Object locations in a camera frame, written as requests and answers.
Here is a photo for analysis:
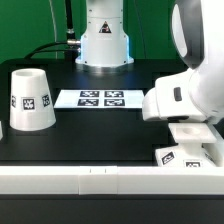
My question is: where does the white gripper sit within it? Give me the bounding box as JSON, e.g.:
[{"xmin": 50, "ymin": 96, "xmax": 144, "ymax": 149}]
[{"xmin": 142, "ymin": 69, "xmax": 224, "ymax": 124}]

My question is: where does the white lamp base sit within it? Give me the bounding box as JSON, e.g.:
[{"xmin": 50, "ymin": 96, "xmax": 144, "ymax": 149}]
[{"xmin": 155, "ymin": 123, "xmax": 217, "ymax": 168}]

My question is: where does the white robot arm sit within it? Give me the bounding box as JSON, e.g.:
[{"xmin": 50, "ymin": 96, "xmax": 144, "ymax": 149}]
[{"xmin": 76, "ymin": 0, "xmax": 224, "ymax": 122}]

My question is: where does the white lamp shade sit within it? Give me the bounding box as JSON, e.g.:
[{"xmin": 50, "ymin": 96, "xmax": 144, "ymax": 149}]
[{"xmin": 10, "ymin": 68, "xmax": 56, "ymax": 131}]

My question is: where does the white marker sheet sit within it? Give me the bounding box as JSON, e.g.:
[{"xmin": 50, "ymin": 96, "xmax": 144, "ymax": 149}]
[{"xmin": 54, "ymin": 90, "xmax": 144, "ymax": 109}]

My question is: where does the white block at left edge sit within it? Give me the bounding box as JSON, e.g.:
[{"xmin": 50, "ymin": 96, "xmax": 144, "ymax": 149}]
[{"xmin": 0, "ymin": 121, "xmax": 3, "ymax": 140}]

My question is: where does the white right fence rail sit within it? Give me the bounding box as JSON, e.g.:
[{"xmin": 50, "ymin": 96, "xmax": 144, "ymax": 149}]
[{"xmin": 209, "ymin": 125, "xmax": 224, "ymax": 167}]

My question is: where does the white fence rail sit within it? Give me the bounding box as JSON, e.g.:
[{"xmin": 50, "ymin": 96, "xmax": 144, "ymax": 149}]
[
  {"xmin": 0, "ymin": 166, "xmax": 224, "ymax": 195},
  {"xmin": 209, "ymin": 125, "xmax": 224, "ymax": 167}
]

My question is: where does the black cable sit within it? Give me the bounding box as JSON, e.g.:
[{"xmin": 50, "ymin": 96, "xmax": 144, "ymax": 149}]
[{"xmin": 24, "ymin": 0, "xmax": 82, "ymax": 60}]

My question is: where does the white front fence rail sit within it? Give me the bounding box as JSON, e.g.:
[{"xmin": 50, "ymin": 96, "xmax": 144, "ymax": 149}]
[{"xmin": 0, "ymin": 166, "xmax": 224, "ymax": 195}]

